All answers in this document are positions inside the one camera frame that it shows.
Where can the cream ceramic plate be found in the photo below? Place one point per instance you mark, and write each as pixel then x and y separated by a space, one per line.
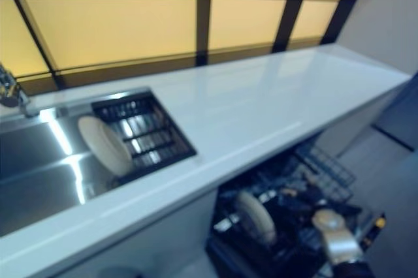
pixel 258 219
pixel 104 147

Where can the narrow white cabinet door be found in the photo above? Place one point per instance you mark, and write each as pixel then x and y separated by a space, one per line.
pixel 156 245

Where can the chrome gooseneck kitchen faucet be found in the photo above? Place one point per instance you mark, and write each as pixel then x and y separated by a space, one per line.
pixel 13 92

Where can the dark blue partition panel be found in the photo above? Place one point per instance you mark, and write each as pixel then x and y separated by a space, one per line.
pixel 401 115

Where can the right robot hand black glove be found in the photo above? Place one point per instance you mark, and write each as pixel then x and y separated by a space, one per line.
pixel 303 203

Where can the open built-in dishwasher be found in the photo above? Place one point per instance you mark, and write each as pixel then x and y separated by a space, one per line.
pixel 235 258

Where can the stainless steel sink basin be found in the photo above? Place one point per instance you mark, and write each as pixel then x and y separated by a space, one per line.
pixel 39 173

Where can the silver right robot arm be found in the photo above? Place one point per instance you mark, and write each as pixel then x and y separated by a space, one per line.
pixel 339 242

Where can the black dish drying rack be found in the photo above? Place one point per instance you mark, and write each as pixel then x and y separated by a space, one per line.
pixel 153 141

